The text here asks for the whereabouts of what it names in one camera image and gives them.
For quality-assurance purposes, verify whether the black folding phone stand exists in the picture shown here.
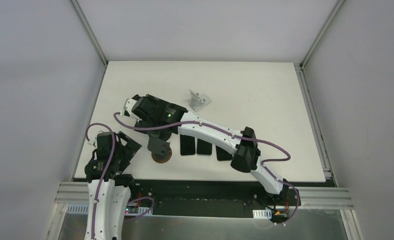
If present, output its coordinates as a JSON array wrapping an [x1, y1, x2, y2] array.
[[132, 94, 141, 101]]

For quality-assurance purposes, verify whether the dark phone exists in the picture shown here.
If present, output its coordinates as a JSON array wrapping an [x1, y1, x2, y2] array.
[[196, 139, 213, 156]]

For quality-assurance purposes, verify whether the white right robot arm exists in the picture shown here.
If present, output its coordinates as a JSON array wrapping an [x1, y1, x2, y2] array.
[[123, 94, 291, 205]]

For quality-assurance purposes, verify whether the grey stand with brown base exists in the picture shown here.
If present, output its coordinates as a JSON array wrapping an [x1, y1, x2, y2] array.
[[147, 136, 172, 164]]

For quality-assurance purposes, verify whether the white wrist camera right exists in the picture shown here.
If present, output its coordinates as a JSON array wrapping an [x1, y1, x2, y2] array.
[[120, 98, 138, 119]]

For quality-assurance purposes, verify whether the aluminium frame rail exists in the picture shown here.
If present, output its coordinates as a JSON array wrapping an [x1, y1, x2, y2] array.
[[298, 187, 354, 210]]

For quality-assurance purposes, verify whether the black round disc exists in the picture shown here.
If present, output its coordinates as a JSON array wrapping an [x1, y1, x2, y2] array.
[[147, 127, 178, 142]]

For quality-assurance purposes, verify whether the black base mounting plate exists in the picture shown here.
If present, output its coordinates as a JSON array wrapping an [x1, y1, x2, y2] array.
[[131, 179, 301, 218]]

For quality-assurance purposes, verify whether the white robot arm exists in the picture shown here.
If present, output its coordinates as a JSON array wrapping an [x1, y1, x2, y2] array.
[[84, 131, 143, 240]]

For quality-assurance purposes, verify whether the black phone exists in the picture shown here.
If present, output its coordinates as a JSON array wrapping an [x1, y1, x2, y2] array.
[[180, 135, 196, 156], [216, 146, 233, 162]]

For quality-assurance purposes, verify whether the silver metal phone stand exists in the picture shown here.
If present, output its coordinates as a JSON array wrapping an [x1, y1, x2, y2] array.
[[188, 90, 211, 112]]

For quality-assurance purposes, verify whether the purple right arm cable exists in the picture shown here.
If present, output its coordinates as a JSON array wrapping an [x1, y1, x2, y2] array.
[[113, 111, 300, 226]]

